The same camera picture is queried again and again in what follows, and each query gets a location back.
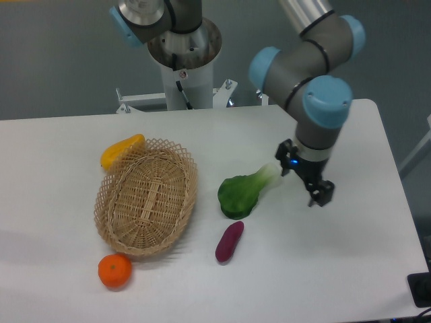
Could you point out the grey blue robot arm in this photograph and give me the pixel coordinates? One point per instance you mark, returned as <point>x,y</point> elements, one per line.
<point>299,82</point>

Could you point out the green leafy vegetable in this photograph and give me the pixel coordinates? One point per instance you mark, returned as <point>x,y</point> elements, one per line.
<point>239,195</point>

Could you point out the woven wicker basket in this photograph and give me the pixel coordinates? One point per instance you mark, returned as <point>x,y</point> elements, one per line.
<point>146,198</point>

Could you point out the purple sweet potato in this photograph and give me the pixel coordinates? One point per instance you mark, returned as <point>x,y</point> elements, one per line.
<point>227,244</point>

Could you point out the black device at table edge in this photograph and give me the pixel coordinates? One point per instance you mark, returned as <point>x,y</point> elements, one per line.
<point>419,285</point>

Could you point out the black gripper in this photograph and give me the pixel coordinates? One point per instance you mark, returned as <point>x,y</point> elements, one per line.
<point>308,164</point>

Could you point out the white metal base frame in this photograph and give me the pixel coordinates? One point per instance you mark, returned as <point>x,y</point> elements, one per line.
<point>223,97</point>

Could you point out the orange tangerine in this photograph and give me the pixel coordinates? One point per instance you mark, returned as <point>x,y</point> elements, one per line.
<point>114,271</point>

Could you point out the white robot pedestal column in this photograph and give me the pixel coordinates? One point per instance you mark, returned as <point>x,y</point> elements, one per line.
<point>186,65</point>

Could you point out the white frame at right edge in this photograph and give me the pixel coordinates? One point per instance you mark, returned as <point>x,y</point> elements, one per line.
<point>416,155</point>

